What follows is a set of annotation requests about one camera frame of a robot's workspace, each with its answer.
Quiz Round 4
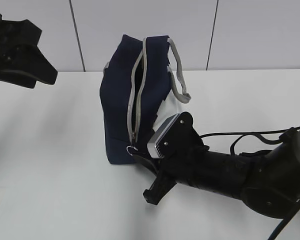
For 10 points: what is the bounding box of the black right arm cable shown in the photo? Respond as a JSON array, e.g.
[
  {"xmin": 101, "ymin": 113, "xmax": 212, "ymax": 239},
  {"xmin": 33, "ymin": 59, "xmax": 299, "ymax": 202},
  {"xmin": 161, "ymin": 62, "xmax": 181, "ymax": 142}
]
[{"xmin": 199, "ymin": 122, "xmax": 300, "ymax": 156}]

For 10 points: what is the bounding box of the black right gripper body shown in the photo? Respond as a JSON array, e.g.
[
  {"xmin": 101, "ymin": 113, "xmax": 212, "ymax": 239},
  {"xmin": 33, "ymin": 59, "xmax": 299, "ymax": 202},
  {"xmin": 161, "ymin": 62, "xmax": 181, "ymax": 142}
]
[{"xmin": 143, "ymin": 112, "xmax": 209, "ymax": 205}]

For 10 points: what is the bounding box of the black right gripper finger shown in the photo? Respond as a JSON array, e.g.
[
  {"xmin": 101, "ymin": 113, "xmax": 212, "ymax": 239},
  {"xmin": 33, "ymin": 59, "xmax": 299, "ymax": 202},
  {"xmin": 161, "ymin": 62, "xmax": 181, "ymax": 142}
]
[{"xmin": 132, "ymin": 152, "xmax": 163, "ymax": 177}]

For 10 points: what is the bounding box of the navy and white lunch bag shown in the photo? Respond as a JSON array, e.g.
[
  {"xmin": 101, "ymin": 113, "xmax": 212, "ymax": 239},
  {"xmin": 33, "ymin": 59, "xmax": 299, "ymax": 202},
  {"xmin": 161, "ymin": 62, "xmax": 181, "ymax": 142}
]
[{"xmin": 99, "ymin": 35, "xmax": 191, "ymax": 165}]

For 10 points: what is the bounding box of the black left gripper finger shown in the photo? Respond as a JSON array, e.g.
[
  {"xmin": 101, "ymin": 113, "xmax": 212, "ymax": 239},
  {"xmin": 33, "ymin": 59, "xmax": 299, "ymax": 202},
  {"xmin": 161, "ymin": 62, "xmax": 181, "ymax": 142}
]
[
  {"xmin": 17, "ymin": 45, "xmax": 58, "ymax": 85},
  {"xmin": 0, "ymin": 67, "xmax": 38, "ymax": 89}
]

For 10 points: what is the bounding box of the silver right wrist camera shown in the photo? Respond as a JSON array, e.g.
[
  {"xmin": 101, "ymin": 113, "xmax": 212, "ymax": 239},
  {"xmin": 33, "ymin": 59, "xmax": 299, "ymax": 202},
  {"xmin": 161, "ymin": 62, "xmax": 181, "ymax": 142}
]
[{"xmin": 147, "ymin": 113, "xmax": 181, "ymax": 159}]

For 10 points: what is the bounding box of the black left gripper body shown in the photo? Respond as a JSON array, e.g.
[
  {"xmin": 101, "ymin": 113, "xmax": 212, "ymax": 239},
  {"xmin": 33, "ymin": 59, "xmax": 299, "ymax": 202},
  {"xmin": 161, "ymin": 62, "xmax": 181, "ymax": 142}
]
[{"xmin": 0, "ymin": 14, "xmax": 42, "ymax": 75}]

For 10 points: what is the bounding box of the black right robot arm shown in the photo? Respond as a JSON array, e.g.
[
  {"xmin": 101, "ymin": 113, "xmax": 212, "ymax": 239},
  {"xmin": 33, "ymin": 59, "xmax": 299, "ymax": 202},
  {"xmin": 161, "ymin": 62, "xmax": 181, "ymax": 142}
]
[{"xmin": 131, "ymin": 111, "xmax": 300, "ymax": 219}]

